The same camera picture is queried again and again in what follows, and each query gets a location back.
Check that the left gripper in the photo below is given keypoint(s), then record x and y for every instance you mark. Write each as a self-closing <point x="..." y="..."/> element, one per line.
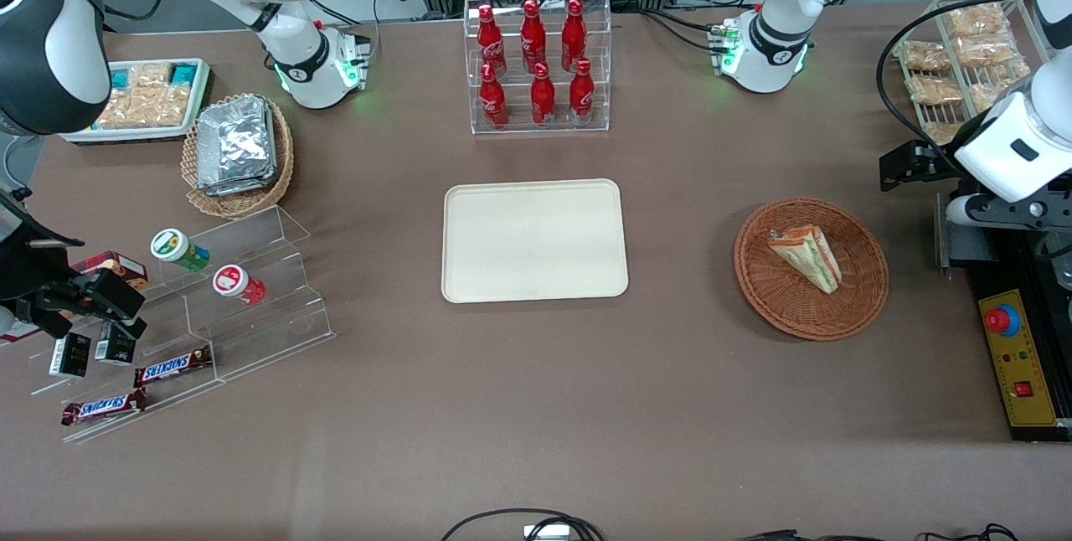
<point x="940" y="162"/>

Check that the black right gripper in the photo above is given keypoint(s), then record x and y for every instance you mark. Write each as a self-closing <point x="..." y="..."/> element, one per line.
<point x="33" y="271"/>

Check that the triangle sandwich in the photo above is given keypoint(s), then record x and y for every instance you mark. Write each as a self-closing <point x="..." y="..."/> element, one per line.
<point x="808" y="258"/>

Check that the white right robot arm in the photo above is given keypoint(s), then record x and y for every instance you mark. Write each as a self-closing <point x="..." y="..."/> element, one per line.
<point x="293" y="47"/>

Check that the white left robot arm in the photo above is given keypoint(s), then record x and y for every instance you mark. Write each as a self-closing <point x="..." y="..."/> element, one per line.
<point x="779" y="38"/>

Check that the white snack tray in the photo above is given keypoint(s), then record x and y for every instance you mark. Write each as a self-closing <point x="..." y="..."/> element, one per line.
<point x="84" y="136"/>

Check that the light tan wicker basket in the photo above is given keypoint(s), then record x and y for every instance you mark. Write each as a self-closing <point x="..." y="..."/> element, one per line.
<point x="243" y="202"/>

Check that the brown round wicker basket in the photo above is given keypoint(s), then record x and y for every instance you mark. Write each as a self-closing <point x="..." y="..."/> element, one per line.
<point x="779" y="298"/>

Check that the cream rectangular tray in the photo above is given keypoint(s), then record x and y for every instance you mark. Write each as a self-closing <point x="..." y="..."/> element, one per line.
<point x="536" y="241"/>

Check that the small black box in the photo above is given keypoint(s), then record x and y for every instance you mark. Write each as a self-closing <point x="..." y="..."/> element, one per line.
<point x="115" y="348"/>
<point x="69" y="355"/>

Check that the black metal stand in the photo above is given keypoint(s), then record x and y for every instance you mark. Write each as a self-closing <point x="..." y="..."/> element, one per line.
<point x="992" y="265"/>

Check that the grey metal box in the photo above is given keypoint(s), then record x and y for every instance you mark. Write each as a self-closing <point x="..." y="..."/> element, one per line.
<point x="944" y="231"/>

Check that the brown red snack box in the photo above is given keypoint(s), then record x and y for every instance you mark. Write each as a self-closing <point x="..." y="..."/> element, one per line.
<point x="117" y="266"/>

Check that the red white box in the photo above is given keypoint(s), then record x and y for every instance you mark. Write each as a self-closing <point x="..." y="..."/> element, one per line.
<point x="18" y="333"/>

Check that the brown Snickers bar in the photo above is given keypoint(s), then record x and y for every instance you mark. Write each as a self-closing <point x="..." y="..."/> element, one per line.
<point x="102" y="409"/>
<point x="172" y="368"/>

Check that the clear cracker packet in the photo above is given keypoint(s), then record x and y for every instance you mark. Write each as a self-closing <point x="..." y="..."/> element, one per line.
<point x="935" y="90"/>
<point x="151" y="75"/>
<point x="988" y="50"/>
<point x="942" y="132"/>
<point x="976" y="20"/>
<point x="166" y="105"/>
<point x="124" y="108"/>
<point x="925" y="56"/>
<point x="997" y="85"/>

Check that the red emergency stop button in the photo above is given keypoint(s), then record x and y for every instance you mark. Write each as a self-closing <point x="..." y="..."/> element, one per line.
<point x="1002" y="320"/>

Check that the green can with white lid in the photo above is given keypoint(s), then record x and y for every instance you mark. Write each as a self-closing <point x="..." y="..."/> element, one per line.
<point x="177" y="249"/>

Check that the yellow control panel box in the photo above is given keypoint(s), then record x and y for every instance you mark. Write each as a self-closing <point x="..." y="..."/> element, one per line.
<point x="1023" y="361"/>

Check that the red can with white lid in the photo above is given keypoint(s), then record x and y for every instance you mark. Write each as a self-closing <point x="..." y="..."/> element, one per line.
<point x="236" y="284"/>

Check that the clear acrylic step display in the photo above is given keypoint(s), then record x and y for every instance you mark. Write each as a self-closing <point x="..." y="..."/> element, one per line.
<point x="268" y="332"/>

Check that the silver foil packet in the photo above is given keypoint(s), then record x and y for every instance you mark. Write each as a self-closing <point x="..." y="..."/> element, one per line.
<point x="236" y="143"/>

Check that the teal snack packet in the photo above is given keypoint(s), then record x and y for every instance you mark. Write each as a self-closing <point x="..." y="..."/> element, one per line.
<point x="183" y="73"/>
<point x="121" y="80"/>

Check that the clear acrylic bottle rack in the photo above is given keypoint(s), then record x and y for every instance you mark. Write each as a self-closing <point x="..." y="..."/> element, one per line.
<point x="599" y="64"/>

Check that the red cola bottle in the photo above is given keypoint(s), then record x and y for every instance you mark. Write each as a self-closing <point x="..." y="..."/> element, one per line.
<point x="491" y="43"/>
<point x="574" y="37"/>
<point x="543" y="101"/>
<point x="582" y="97"/>
<point x="493" y="101"/>
<point x="533" y="38"/>

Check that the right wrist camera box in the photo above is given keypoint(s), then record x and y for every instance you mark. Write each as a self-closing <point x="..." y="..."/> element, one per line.
<point x="113" y="294"/>

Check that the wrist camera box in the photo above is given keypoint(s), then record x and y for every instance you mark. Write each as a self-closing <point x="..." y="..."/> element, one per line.
<point x="913" y="164"/>
<point x="113" y="294"/>

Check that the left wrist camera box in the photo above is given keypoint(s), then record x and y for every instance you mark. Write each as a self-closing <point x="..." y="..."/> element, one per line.
<point x="913" y="164"/>

